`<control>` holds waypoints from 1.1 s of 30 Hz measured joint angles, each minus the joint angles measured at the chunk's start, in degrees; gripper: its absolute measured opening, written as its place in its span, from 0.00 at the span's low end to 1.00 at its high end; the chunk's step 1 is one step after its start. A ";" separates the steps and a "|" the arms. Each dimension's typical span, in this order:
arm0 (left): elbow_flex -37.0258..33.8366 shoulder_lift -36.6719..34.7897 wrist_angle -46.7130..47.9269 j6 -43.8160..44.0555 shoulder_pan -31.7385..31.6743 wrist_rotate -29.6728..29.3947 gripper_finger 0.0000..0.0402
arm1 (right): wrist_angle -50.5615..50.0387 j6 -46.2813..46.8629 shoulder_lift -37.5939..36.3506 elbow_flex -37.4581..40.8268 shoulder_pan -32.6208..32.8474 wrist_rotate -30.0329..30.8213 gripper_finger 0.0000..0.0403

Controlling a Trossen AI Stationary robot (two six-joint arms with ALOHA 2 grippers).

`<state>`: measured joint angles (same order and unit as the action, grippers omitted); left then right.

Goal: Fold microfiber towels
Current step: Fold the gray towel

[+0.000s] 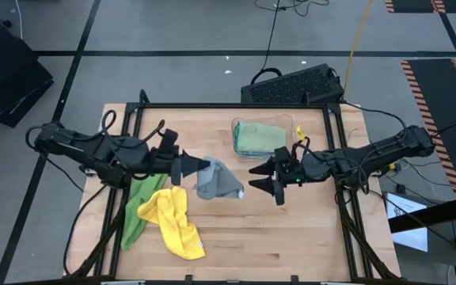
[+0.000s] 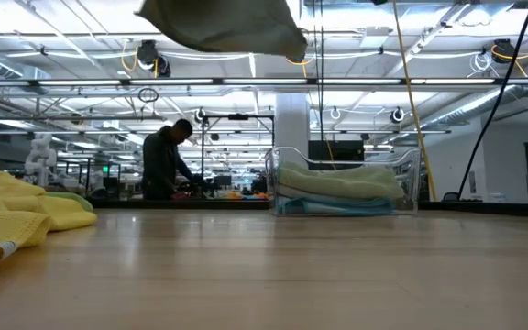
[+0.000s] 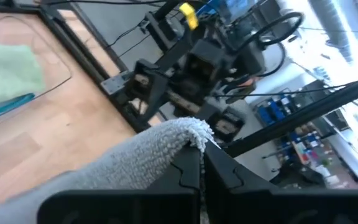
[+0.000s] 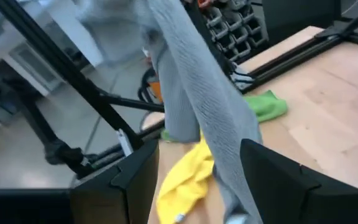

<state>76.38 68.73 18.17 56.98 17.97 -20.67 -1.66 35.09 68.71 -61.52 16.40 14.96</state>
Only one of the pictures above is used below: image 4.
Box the bright green microfiber towel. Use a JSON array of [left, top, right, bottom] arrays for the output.
[[161, 90, 288, 143]]

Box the large black equipment case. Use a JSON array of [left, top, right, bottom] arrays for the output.
[[262, 0, 342, 44]]

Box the silver metal bracket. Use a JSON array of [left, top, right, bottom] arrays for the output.
[[116, 129, 134, 157]]

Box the yellow microfiber towel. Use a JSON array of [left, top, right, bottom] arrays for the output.
[[156, 130, 216, 224]]

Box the plain grey microfiber towel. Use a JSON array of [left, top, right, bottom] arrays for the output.
[[76, 0, 264, 224]]

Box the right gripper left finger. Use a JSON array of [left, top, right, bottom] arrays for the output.
[[0, 139, 160, 224]]

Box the grey storage bin rack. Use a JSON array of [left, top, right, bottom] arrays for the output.
[[202, 0, 269, 63]]

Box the white shelving unit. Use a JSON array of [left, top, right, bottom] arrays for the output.
[[4, 40, 63, 97]]

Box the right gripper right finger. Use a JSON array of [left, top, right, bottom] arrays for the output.
[[240, 139, 358, 224]]

